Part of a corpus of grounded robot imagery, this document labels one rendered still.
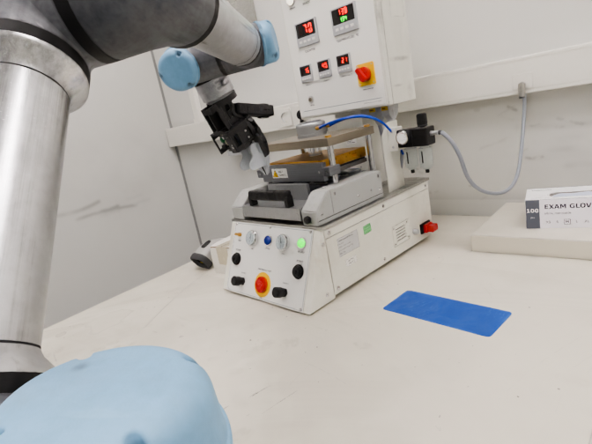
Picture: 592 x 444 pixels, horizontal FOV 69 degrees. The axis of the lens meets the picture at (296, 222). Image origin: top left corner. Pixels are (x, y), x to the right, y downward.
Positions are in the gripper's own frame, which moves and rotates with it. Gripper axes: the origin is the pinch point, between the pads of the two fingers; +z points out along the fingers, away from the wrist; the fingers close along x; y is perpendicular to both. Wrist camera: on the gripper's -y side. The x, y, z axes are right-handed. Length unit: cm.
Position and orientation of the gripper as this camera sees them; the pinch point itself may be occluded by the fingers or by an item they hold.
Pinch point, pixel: (266, 167)
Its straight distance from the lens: 106.6
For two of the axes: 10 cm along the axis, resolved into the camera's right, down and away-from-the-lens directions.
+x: 7.0, 0.5, -7.2
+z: 4.2, 7.8, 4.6
